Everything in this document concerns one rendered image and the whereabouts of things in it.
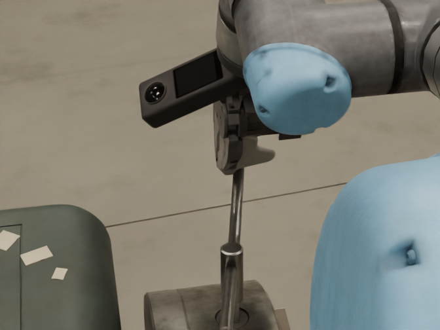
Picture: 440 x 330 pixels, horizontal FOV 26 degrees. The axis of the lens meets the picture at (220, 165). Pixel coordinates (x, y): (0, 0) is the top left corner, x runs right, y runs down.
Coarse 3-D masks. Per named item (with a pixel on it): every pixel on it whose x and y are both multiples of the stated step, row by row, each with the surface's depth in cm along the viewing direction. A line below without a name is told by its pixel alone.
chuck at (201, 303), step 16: (192, 288) 103; (208, 288) 102; (256, 288) 101; (192, 304) 98; (208, 304) 98; (240, 304) 97; (256, 304) 97; (192, 320) 95; (208, 320) 95; (256, 320) 95; (272, 320) 95
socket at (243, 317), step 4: (220, 312) 96; (240, 312) 96; (244, 312) 96; (216, 316) 96; (220, 316) 96; (240, 316) 96; (244, 316) 96; (216, 320) 95; (240, 320) 95; (244, 320) 95; (248, 320) 95; (236, 324) 95; (240, 324) 95; (244, 324) 95; (236, 328) 94
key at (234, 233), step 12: (240, 168) 102; (240, 180) 101; (240, 192) 100; (240, 204) 99; (240, 216) 98; (240, 228) 97; (228, 276) 90; (228, 288) 88; (228, 300) 87; (228, 312) 85; (228, 324) 84
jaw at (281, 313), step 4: (280, 308) 113; (284, 308) 113; (276, 312) 112; (280, 312) 112; (284, 312) 112; (280, 316) 112; (284, 316) 112; (280, 320) 111; (284, 320) 111; (280, 324) 111; (284, 324) 111; (288, 324) 111; (280, 328) 111; (284, 328) 111; (288, 328) 111
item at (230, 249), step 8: (224, 248) 91; (232, 248) 91; (240, 248) 91; (224, 256) 91; (232, 256) 90; (240, 256) 91; (224, 264) 91; (232, 264) 91; (240, 264) 91; (224, 272) 92; (240, 272) 92; (240, 280) 92; (240, 288) 93; (240, 296) 93
